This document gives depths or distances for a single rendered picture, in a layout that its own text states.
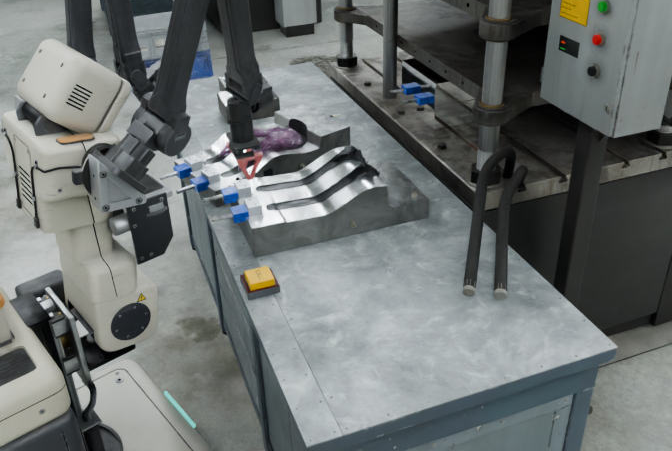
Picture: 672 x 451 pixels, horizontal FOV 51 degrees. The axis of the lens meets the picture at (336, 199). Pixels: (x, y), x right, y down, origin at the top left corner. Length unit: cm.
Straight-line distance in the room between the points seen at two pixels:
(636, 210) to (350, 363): 137
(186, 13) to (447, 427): 97
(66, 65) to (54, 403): 70
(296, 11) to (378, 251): 452
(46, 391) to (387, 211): 94
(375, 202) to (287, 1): 440
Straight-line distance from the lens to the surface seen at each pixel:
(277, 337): 159
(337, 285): 172
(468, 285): 169
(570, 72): 196
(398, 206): 192
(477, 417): 157
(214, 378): 268
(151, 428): 218
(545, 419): 172
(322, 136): 220
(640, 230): 266
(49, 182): 155
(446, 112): 254
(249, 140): 174
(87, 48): 185
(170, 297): 310
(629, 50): 181
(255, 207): 183
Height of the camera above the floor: 184
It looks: 30 degrees down
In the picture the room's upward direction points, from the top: 2 degrees counter-clockwise
